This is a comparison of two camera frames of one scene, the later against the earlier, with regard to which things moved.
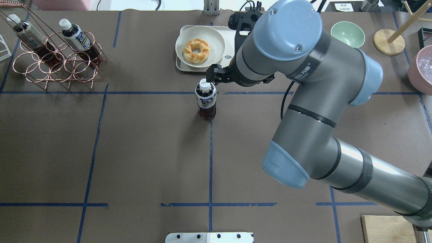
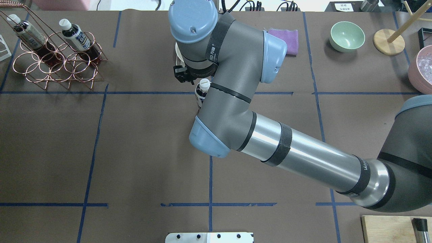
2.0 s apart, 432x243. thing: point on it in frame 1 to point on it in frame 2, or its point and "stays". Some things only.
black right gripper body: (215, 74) to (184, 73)
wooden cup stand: (389, 42) stays
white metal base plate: (210, 237) stays
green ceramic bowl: (348, 32) stays
